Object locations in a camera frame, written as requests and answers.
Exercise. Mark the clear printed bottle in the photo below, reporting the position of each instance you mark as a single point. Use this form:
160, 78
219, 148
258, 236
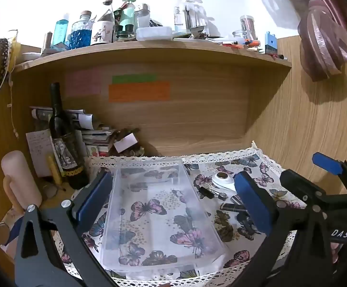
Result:
179, 16

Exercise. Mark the dark ink bottle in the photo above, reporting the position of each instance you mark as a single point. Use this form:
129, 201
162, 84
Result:
124, 34

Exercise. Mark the clear plastic storage box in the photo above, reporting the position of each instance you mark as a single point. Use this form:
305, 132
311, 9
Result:
161, 215

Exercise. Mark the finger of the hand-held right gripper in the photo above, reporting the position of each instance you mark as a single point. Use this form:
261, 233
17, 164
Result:
327, 163
302, 184

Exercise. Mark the short black lipstick tube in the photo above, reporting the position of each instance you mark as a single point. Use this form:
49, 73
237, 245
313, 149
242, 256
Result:
206, 192

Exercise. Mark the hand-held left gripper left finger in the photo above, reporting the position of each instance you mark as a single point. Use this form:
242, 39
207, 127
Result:
94, 195

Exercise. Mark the clear silver-capped jar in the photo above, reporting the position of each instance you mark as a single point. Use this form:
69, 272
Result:
142, 16

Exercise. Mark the clear jar with pink contents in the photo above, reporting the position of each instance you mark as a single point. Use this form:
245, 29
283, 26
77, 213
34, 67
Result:
247, 27

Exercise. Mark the dark wine bottle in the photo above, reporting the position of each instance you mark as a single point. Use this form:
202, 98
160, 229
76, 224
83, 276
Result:
62, 143

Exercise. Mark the black and silver tube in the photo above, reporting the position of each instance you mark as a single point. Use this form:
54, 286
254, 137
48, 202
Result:
236, 199

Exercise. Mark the small silver-capped cylinder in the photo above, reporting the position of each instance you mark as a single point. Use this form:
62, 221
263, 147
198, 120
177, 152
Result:
222, 196

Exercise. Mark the stack of books and magazines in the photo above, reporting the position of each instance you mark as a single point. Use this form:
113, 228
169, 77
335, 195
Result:
94, 136

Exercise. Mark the round silver disc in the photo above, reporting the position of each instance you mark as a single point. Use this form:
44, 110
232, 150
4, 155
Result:
1, 233

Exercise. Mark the pink sticky note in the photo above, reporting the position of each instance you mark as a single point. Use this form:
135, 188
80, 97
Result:
83, 82

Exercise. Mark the white rectangular box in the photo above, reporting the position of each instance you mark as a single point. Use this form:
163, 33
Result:
154, 33

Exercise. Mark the wooden shelf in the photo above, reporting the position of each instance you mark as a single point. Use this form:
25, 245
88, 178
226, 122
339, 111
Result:
161, 54

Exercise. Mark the pile of pens and clutter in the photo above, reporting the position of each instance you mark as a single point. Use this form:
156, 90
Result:
239, 43

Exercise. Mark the tall blue liquid bottle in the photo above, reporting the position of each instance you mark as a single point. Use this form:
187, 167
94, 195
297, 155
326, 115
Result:
61, 33

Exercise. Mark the clear corked illustrated bottle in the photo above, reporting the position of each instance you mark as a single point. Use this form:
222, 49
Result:
103, 31

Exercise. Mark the green sticky note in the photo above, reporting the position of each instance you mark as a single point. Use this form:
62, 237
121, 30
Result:
134, 79

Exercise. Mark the blue box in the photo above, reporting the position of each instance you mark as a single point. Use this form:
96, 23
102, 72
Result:
270, 43

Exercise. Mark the white handheld massager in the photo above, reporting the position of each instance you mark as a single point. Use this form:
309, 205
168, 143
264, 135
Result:
222, 182

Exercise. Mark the pink curtain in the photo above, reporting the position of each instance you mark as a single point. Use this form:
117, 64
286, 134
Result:
322, 30

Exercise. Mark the round blue bead bottle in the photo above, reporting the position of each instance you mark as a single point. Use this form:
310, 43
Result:
81, 34

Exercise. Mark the pile of small trinkets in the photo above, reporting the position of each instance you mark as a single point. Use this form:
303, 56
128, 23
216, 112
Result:
133, 152

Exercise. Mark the butterfly print lace tablecloth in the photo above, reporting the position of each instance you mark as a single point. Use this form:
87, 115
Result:
209, 224

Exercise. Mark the long black tube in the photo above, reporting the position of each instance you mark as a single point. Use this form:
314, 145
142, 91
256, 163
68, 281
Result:
231, 207

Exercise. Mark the handwritten note paper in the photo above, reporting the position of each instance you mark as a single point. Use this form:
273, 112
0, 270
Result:
39, 149

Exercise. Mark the small glass jar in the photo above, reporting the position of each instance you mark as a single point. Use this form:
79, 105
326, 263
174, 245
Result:
239, 35

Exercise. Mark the small brown bottle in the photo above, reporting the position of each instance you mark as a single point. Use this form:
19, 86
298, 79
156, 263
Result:
47, 41

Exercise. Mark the yellow tube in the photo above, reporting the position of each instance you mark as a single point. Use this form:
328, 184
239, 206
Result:
54, 170

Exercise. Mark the mint green spray bottle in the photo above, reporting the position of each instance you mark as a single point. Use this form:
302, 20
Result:
127, 15

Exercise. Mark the fruit sticker sheet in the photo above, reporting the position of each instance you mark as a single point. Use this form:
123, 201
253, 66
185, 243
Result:
93, 152

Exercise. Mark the cream cylinder roller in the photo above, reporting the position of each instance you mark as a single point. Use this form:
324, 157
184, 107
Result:
19, 176

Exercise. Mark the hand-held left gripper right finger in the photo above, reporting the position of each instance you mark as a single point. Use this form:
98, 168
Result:
251, 203

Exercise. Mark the white paper card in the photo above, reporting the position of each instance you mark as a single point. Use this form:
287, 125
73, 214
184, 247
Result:
125, 143

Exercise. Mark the black lace ribbon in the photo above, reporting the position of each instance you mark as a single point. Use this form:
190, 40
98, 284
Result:
2, 62

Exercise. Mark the orange sticky note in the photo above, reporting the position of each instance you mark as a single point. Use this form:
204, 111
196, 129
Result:
139, 91

